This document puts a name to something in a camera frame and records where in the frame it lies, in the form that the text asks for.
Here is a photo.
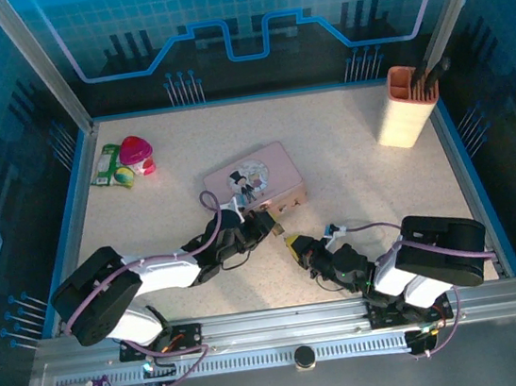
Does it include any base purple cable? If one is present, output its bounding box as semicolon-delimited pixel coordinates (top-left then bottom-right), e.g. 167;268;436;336
125;327;216;386
404;284;470;360

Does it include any pink tin box cartoon couple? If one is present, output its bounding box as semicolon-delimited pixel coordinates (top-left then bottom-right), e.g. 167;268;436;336
198;138;311;225

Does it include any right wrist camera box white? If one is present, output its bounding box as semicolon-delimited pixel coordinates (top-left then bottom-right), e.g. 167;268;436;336
321;221;348;243

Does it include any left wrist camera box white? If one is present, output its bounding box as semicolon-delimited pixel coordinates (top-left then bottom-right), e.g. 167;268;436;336
218;193;250;228

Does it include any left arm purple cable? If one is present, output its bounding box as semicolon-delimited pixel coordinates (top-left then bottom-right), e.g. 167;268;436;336
48;188;237;336

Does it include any aluminium front frame rail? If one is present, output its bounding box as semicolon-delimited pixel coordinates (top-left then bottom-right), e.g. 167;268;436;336
1;277;516;386

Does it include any beige orange utensil holder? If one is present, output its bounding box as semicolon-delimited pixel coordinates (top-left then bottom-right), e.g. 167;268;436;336
368;60;447;152

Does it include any aluminium frame post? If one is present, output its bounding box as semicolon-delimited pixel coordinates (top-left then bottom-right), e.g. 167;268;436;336
0;0;99;145
411;0;511;76

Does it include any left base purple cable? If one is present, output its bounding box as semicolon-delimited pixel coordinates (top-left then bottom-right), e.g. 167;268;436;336
125;327;216;386

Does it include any black utensil handle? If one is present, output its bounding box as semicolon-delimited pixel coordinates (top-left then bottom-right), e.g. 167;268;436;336
420;53;458;94
406;62;437;100

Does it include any green snack bag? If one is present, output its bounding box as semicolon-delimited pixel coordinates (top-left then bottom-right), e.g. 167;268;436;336
85;141;138;195

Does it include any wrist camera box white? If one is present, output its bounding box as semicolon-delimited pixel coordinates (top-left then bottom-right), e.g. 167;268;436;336
321;221;348;243
218;193;250;228

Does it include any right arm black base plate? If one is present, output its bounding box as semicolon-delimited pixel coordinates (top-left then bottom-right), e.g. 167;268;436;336
364;289;456;331

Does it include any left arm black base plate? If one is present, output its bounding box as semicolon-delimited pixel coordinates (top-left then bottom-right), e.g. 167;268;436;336
116;321;207;364

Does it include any black round knob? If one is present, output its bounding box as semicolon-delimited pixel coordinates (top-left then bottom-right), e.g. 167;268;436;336
292;344;318;371

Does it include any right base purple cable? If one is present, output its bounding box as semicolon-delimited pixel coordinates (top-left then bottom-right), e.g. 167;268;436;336
404;284;470;360

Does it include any slotted grey cable duct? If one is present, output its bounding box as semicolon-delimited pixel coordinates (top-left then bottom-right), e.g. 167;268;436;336
53;332;414;386

